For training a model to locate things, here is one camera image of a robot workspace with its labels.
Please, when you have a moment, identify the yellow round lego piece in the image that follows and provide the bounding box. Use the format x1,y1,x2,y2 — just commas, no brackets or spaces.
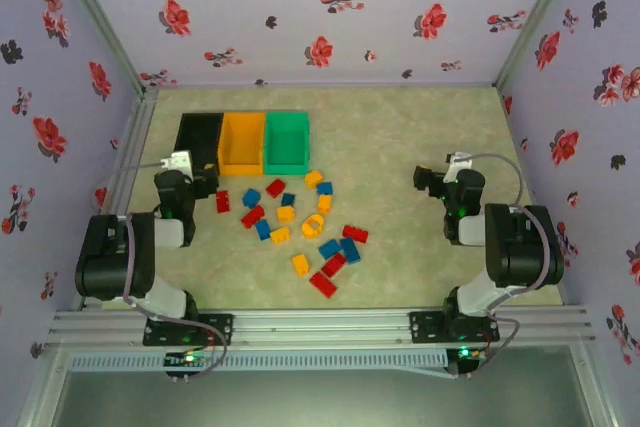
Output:
301,213,327,239

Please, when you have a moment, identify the orange plastic bin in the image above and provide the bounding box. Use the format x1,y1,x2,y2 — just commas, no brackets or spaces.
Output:
217,111,267,177

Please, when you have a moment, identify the black plastic bin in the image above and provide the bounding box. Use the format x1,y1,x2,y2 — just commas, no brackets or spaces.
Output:
174,112,225,177

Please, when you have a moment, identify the green plastic bin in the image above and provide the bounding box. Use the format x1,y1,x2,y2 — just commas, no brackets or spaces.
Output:
263,110,312,177

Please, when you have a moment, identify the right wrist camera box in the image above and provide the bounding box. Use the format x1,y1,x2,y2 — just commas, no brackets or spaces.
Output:
444,150,474,182

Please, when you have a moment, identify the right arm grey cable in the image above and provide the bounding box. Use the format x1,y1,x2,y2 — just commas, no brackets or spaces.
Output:
452,152,564,379

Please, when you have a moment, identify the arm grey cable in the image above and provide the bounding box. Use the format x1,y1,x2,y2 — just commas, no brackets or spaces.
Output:
92,159,231,381
452,152,564,379

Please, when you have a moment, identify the aluminium side rail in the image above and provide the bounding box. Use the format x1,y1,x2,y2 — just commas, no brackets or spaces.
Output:
89,88,160,308

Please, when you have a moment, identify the left arm grey cable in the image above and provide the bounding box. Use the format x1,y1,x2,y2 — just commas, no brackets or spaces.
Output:
92,159,231,381

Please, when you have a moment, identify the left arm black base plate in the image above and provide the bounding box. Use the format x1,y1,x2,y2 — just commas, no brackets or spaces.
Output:
143,313,235,347

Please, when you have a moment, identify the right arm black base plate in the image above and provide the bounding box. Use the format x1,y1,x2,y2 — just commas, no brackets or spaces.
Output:
408,310,500,344

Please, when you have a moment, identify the aluminium mounting rail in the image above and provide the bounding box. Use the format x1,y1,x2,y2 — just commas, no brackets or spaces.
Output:
48,305,597,346

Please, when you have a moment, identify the aluminium corner post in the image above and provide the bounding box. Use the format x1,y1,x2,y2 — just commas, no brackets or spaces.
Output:
493,0,585,88
47,0,147,94

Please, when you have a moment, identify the grey slotted cable duct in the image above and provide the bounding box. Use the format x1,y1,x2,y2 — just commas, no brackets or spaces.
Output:
67,350,447,373

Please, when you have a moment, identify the aluminium frame leg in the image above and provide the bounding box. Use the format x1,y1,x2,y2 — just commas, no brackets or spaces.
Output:
569,341,619,427
17,344,71,427

